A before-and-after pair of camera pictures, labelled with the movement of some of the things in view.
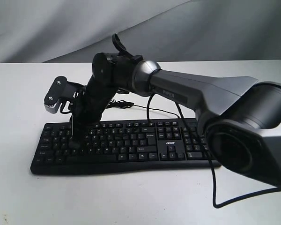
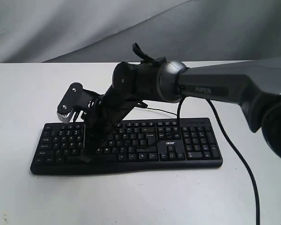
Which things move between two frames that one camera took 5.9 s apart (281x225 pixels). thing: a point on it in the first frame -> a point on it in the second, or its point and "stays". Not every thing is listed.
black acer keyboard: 123,144 stays
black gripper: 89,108 -> 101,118
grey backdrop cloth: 74,31 stays
